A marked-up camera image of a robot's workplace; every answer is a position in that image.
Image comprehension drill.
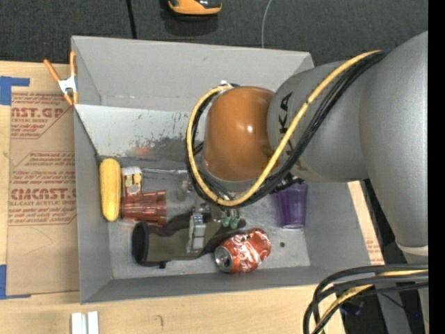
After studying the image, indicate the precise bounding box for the grey metal bin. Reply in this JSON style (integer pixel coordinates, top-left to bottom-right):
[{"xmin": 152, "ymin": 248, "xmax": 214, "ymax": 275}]
[{"xmin": 70, "ymin": 35, "xmax": 375, "ymax": 305}]

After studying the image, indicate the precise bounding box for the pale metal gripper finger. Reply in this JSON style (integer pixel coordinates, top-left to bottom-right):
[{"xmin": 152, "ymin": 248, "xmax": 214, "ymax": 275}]
[{"xmin": 188, "ymin": 214, "xmax": 207, "ymax": 253}]

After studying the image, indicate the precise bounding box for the small white printed box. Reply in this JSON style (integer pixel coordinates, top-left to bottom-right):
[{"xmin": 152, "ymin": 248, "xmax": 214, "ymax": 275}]
[{"xmin": 121, "ymin": 166, "xmax": 144, "ymax": 198}]

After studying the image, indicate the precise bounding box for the purple clear plastic cup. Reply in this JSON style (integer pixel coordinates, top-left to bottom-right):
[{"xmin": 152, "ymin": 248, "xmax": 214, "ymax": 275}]
[{"xmin": 275, "ymin": 182, "xmax": 309, "ymax": 230}]

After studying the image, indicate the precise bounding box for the olive green and black glove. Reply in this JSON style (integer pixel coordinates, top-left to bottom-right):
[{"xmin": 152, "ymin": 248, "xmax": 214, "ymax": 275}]
[{"xmin": 131, "ymin": 213, "xmax": 248, "ymax": 269}]

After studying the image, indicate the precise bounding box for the yellow corn cob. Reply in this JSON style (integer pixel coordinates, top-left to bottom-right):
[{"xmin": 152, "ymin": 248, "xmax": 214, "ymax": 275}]
[{"xmin": 99, "ymin": 157, "xmax": 123, "ymax": 223}]

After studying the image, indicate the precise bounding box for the orange clear plastic cup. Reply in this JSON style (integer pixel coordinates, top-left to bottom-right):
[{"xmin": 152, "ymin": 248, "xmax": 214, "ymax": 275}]
[{"xmin": 120, "ymin": 190, "xmax": 168, "ymax": 226}]

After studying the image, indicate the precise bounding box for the brown cardboard board, red print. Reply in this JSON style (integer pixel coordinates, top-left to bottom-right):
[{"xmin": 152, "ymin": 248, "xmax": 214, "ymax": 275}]
[{"xmin": 0, "ymin": 60, "xmax": 81, "ymax": 301}]

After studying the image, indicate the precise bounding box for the crushed red soda can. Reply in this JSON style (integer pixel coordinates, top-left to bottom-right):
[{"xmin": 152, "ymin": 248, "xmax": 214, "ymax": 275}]
[{"xmin": 213, "ymin": 228, "xmax": 273, "ymax": 275}]

